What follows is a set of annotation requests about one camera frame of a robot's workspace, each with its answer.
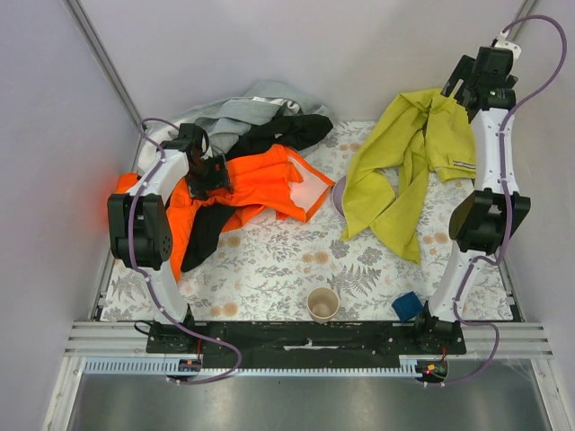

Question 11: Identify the orange cloth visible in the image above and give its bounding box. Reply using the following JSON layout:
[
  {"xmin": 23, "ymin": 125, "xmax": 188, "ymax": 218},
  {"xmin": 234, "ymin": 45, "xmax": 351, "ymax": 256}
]
[{"xmin": 113, "ymin": 144, "xmax": 334, "ymax": 280}]

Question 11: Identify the yellow cloth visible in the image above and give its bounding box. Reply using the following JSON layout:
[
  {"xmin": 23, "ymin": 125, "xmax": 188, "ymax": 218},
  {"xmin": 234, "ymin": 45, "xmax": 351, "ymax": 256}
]
[{"xmin": 341, "ymin": 89, "xmax": 475, "ymax": 263}]

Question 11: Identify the purple plate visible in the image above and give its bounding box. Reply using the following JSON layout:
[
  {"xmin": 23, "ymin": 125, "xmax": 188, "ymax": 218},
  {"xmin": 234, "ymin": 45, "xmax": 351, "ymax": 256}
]
[{"xmin": 332, "ymin": 176, "xmax": 346, "ymax": 218}]

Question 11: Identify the black cloth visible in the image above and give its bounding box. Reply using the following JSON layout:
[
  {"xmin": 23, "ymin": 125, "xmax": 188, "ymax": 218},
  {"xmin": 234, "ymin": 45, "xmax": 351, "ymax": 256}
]
[
  {"xmin": 226, "ymin": 114, "xmax": 333, "ymax": 160},
  {"xmin": 181, "ymin": 204, "xmax": 235, "ymax": 272}
]

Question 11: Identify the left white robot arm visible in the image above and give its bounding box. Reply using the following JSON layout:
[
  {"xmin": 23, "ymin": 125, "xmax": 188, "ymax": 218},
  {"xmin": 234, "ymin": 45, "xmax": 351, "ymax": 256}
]
[{"xmin": 107, "ymin": 123, "xmax": 232, "ymax": 324}]

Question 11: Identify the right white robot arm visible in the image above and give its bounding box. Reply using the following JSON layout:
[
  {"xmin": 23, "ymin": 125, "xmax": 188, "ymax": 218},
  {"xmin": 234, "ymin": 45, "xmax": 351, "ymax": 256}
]
[{"xmin": 414, "ymin": 42, "xmax": 531, "ymax": 339}]

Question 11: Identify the grey cloth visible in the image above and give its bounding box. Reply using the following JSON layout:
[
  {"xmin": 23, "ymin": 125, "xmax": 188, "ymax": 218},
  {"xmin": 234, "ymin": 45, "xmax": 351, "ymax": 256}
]
[{"xmin": 145, "ymin": 81, "xmax": 335, "ymax": 159}]

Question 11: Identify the floral table mat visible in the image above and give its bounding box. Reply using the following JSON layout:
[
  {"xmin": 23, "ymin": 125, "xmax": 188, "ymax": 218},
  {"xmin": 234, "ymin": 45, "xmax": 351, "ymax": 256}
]
[{"xmin": 99, "ymin": 122, "xmax": 513, "ymax": 322}]

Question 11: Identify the beige paper cup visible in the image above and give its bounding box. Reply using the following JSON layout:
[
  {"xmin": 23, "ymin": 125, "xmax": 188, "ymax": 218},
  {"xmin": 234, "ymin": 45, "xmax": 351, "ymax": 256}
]
[{"xmin": 306, "ymin": 287, "xmax": 340, "ymax": 324}]

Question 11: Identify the blue cube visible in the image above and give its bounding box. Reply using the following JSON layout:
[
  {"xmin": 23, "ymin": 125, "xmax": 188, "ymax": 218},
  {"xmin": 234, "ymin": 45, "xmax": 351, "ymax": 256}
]
[{"xmin": 392, "ymin": 292, "xmax": 423, "ymax": 322}]

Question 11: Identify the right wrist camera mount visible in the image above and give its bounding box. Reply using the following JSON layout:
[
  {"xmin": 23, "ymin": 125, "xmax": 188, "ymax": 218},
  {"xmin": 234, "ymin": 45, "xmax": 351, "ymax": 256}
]
[{"xmin": 491, "ymin": 32, "xmax": 521, "ymax": 61}]

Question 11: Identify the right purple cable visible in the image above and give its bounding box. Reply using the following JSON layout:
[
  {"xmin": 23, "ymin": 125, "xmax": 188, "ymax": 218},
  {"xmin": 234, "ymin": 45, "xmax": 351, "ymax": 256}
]
[{"xmin": 421, "ymin": 13, "xmax": 568, "ymax": 387}]

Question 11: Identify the purple cable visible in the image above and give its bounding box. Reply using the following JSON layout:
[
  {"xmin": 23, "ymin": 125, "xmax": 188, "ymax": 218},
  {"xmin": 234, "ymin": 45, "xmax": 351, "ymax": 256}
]
[
  {"xmin": 127, "ymin": 117, "xmax": 243, "ymax": 387},
  {"xmin": 421, "ymin": 13, "xmax": 568, "ymax": 387}
]

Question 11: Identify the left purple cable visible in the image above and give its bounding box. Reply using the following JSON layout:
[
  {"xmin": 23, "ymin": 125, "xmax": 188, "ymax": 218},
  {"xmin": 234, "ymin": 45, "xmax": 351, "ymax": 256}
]
[{"xmin": 127, "ymin": 117, "xmax": 243, "ymax": 387}]

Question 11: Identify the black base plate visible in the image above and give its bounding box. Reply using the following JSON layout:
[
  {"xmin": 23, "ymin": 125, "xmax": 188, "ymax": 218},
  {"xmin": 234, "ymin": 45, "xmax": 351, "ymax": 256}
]
[{"xmin": 134, "ymin": 320, "xmax": 466, "ymax": 369}]

